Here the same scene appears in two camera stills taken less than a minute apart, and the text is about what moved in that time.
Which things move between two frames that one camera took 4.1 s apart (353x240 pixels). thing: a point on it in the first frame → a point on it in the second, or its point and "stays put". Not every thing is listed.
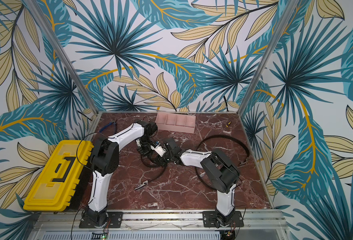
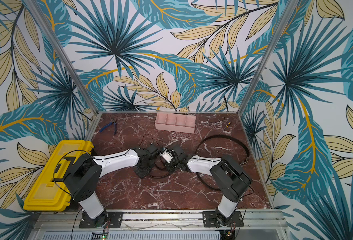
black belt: [210, 137] stays put
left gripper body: [146, 144] → [142, 171]
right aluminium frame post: [290, 9] stays put
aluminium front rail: [165, 225] stays put
